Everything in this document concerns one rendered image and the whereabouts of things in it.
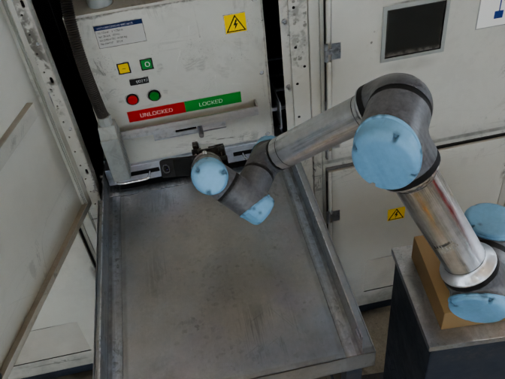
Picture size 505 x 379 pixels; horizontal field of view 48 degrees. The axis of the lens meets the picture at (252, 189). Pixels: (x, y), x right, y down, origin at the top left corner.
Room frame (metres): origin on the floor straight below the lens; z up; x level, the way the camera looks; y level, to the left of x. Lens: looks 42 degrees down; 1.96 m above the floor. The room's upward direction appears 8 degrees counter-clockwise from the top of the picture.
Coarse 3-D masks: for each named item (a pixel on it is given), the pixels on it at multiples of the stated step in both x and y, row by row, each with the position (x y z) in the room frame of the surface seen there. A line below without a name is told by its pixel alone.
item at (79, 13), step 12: (72, 0) 1.45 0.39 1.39; (84, 0) 1.44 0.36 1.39; (120, 0) 1.41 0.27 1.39; (132, 0) 1.40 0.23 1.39; (144, 0) 1.39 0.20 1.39; (156, 0) 1.37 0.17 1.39; (168, 0) 1.36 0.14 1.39; (180, 0) 1.36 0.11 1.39; (84, 12) 1.36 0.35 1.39; (96, 12) 1.34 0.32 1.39; (108, 12) 1.35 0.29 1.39; (264, 24) 1.38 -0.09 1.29
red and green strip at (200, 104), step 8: (216, 96) 1.37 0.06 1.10; (224, 96) 1.37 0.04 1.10; (232, 96) 1.37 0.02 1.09; (240, 96) 1.37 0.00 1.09; (176, 104) 1.36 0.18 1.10; (184, 104) 1.36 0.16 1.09; (192, 104) 1.36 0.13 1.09; (200, 104) 1.36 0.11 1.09; (208, 104) 1.36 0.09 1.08; (216, 104) 1.37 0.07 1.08; (224, 104) 1.37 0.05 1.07; (128, 112) 1.34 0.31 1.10; (136, 112) 1.35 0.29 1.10; (144, 112) 1.35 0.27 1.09; (152, 112) 1.35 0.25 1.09; (160, 112) 1.35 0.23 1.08; (168, 112) 1.35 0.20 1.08; (176, 112) 1.36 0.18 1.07; (184, 112) 1.36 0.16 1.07; (136, 120) 1.35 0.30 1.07
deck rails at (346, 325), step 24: (288, 168) 1.31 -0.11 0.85; (120, 216) 1.20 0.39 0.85; (312, 216) 1.07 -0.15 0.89; (120, 240) 1.11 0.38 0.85; (312, 240) 1.01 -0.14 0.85; (120, 264) 1.02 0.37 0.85; (120, 288) 0.94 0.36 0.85; (336, 288) 0.85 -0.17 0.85; (120, 312) 0.86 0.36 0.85; (336, 312) 0.78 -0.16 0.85; (120, 336) 0.79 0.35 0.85; (360, 336) 0.67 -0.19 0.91; (120, 360) 0.73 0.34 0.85
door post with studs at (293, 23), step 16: (288, 0) 1.34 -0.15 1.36; (304, 0) 1.35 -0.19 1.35; (288, 16) 1.35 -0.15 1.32; (304, 16) 1.35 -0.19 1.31; (288, 32) 1.35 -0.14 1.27; (304, 32) 1.35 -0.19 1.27; (288, 48) 1.35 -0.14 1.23; (304, 48) 1.35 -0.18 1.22; (288, 64) 1.35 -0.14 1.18; (304, 64) 1.35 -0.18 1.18; (288, 80) 1.35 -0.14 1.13; (304, 80) 1.35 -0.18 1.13; (288, 96) 1.35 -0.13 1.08; (304, 96) 1.35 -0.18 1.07; (288, 112) 1.35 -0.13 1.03; (304, 112) 1.35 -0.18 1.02; (288, 128) 1.35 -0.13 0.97; (304, 160) 1.35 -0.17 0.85
